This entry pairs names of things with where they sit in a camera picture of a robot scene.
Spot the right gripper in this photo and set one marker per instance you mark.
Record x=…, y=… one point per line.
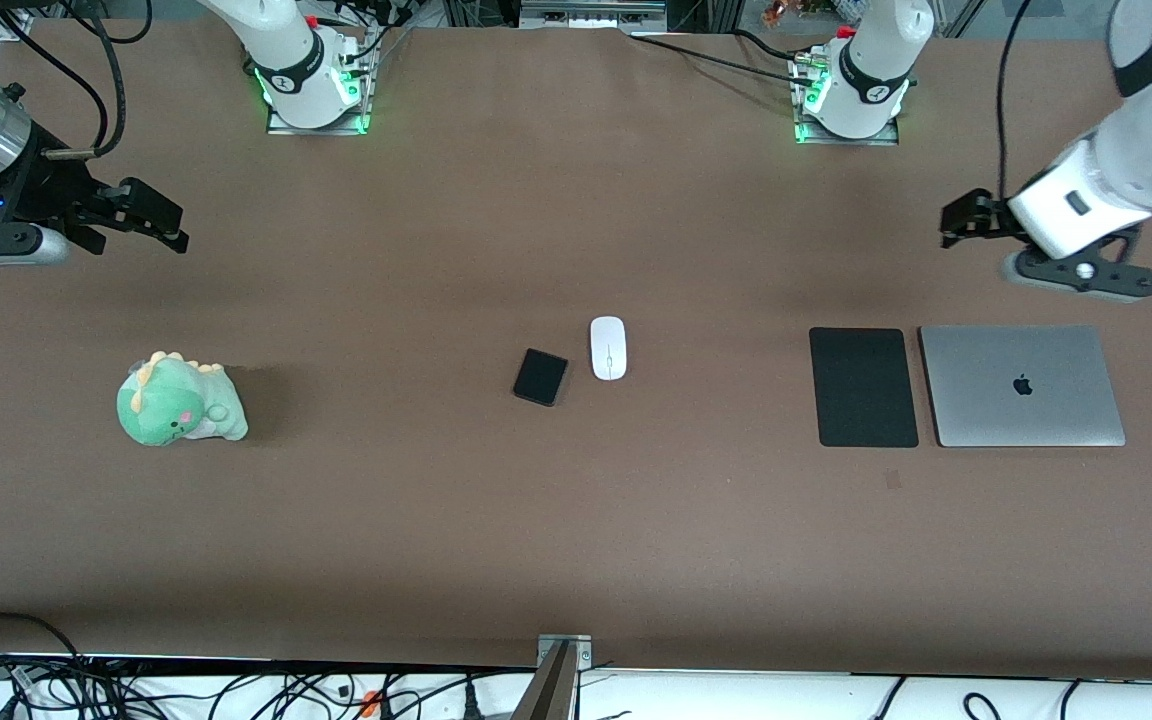
x=44, y=190

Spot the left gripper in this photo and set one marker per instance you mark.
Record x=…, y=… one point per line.
x=982, y=216

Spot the white computer mouse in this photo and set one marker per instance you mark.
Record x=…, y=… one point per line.
x=608, y=350

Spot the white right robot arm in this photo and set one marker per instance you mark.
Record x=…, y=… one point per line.
x=286, y=60

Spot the black mouse pad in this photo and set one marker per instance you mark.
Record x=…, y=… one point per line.
x=861, y=390

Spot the grey closed laptop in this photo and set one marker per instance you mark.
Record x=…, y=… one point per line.
x=986, y=400

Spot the green dinosaur plush toy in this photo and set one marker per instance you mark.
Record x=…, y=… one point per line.
x=171, y=405

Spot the small orange object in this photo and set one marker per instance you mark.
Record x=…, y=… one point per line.
x=774, y=12

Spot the grey port box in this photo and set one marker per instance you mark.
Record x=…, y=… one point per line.
x=591, y=15

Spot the metal bracket with strut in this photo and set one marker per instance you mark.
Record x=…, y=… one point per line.
x=556, y=690

